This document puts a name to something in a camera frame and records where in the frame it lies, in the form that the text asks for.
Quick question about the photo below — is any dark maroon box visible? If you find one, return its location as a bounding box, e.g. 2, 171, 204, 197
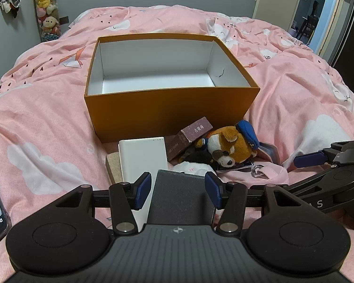
165, 134, 195, 162

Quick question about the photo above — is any dark wooden chair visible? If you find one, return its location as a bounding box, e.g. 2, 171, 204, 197
296, 15, 317, 40

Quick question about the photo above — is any dark paper tag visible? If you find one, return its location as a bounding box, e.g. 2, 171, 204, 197
215, 159, 254, 174

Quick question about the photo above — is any dark grey box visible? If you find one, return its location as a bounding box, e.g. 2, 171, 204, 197
146, 169, 217, 227

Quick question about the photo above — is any mauve printed box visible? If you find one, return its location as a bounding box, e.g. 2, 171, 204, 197
181, 117, 214, 148

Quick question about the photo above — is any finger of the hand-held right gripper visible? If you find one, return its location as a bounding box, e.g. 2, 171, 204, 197
293, 140, 354, 169
248, 166, 340, 197

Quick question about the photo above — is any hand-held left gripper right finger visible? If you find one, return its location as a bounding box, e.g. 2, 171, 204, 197
204, 172, 301, 235

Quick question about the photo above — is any pink cloud print blanket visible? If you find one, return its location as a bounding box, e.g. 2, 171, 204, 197
0, 5, 354, 283

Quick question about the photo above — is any beige door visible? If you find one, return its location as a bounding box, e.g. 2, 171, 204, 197
252, 0, 307, 31

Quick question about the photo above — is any small brown cardboard box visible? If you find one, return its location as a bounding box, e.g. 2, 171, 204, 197
105, 152, 124, 185

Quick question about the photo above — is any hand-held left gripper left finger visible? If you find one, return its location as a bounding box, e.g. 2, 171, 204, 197
55, 172, 152, 237

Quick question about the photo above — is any white power bank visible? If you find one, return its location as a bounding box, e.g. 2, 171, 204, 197
118, 136, 169, 233

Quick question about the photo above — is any orange cardboard box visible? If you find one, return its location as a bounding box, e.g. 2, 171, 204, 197
83, 33, 261, 143

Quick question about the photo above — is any plush dog with blue cap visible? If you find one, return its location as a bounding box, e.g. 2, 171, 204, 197
179, 120, 260, 170

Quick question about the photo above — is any white plush toy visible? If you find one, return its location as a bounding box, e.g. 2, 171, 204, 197
173, 162, 217, 175

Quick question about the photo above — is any hanging column of plush toys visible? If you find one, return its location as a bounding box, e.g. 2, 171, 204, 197
33, 0, 62, 42

